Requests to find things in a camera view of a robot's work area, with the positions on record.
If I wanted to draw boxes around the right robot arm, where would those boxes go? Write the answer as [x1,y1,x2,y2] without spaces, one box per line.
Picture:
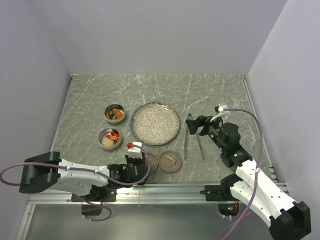
[186,115,312,240]

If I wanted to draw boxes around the red chicken drumstick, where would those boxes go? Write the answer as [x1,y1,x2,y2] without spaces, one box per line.
[110,129,119,136]

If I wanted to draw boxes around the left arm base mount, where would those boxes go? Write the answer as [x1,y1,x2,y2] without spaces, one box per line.
[80,185,117,203]

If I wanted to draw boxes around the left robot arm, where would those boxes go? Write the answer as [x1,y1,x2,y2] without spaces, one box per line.
[19,151,151,202]

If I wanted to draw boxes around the near steel lunch tin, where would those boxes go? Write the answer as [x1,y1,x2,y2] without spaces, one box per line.
[98,127,122,152]

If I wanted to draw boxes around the far steel lunch tin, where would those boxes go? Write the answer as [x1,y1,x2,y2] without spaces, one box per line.
[104,104,126,126]

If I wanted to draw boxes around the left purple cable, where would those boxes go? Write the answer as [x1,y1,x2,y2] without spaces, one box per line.
[0,144,151,221]

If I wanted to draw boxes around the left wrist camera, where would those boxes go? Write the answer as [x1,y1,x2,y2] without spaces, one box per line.
[126,141,142,158]

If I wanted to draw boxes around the white steamed bun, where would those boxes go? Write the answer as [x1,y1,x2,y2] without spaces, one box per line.
[102,138,115,148]

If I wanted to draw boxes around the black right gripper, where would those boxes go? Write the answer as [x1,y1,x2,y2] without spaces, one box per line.
[185,114,227,152]

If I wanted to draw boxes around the aluminium frame rail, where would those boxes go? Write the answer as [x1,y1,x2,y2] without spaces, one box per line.
[27,181,220,205]

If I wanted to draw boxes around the metal serving tongs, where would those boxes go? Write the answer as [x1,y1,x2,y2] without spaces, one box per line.
[183,124,205,163]

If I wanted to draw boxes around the red sushi roll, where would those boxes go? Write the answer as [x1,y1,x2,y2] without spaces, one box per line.
[110,114,117,120]

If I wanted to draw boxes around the brown lid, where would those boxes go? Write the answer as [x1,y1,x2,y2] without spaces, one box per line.
[145,152,159,175]
[158,150,182,174]

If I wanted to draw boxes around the steel lunch tin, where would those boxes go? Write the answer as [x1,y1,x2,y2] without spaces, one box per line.
[98,127,122,152]
[104,104,126,126]

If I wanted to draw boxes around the red shrimp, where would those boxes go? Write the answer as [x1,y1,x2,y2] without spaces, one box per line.
[105,134,120,140]

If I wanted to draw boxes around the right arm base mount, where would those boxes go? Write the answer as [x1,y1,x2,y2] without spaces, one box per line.
[200,184,236,202]

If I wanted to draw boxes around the speckled ceramic plate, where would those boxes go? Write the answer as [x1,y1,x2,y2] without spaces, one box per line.
[130,102,181,146]

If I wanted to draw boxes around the circuit board with led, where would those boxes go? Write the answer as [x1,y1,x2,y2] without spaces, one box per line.
[217,204,240,217]

